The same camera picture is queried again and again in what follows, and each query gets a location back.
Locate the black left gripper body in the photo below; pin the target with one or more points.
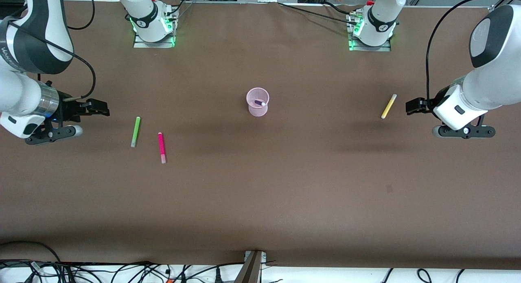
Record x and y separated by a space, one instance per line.
428 104

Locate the metal post with bracket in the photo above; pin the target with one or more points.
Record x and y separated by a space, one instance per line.
249 270

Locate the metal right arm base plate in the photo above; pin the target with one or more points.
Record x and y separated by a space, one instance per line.
140 43

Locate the pink marker pen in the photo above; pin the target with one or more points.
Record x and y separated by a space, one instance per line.
161 146

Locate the purple marker pen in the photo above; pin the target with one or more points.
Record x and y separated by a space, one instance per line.
260 103

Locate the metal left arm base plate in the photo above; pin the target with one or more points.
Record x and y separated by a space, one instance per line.
358 48

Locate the yellow marker pen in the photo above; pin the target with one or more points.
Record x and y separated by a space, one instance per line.
388 106

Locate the green marker pen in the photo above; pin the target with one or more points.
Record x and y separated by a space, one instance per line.
135 132

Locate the pink mesh pen holder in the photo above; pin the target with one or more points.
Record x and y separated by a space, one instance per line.
258 111

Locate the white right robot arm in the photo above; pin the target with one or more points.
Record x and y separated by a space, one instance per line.
40 14

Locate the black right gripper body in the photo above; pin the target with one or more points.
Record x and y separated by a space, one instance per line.
68 108

